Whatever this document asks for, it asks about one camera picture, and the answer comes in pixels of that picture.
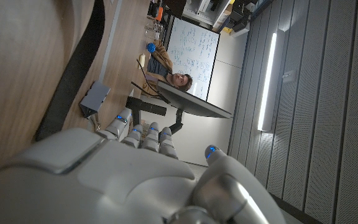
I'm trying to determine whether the white shelf unit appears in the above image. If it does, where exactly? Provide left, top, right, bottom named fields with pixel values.
left=181, top=0, right=251, bottom=38

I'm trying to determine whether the seated person in tan jacket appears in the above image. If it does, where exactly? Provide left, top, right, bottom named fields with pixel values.
left=141, top=39, right=194, bottom=99

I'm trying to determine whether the clear glass bottle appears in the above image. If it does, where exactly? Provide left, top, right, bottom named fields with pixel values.
left=144, top=20, right=164, bottom=40

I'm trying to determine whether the small grey box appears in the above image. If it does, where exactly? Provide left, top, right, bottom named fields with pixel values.
left=78, top=80, right=111, bottom=119

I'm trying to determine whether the long ceiling light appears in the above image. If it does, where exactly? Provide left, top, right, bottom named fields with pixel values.
left=257, top=29, right=287, bottom=133

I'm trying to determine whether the black strap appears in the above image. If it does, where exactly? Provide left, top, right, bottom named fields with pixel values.
left=33, top=0, right=106, bottom=142

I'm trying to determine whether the whiteboard with writing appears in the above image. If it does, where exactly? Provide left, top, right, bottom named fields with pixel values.
left=166, top=17, right=221, bottom=102

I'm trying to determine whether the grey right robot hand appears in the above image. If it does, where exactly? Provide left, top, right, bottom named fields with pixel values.
left=0, top=107, right=287, bottom=224

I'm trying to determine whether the black computer monitor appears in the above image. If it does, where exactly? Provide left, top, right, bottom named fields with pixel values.
left=156, top=80, right=233, bottom=119

